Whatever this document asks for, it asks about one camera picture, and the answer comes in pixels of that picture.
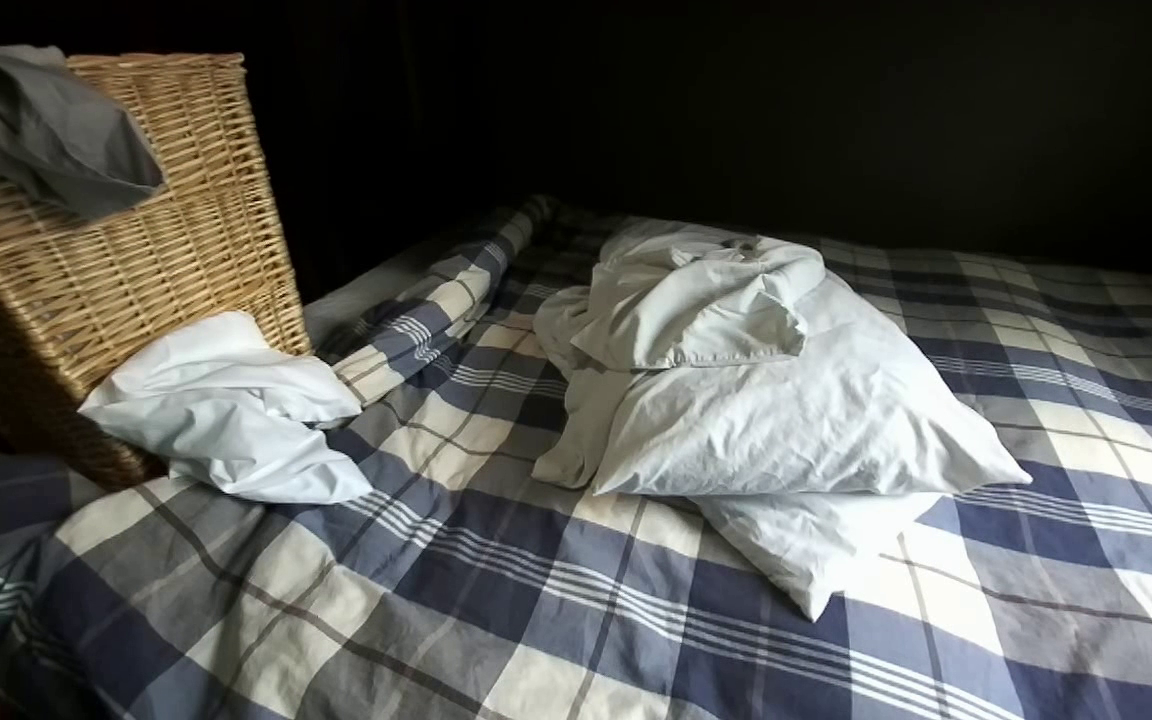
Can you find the large white pillow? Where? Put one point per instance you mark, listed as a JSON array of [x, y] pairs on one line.
[[803, 412]]

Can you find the small white pillow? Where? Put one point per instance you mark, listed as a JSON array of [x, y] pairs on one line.
[[803, 543]]

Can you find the white pillow case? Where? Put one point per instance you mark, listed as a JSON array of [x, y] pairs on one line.
[[230, 412]]

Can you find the wicker washing basket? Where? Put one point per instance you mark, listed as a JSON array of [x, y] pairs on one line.
[[160, 253]]

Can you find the crumpled white cloth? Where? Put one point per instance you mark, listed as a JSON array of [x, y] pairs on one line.
[[683, 293]]

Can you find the blue white plaid duvet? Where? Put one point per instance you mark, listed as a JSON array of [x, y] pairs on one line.
[[468, 575]]

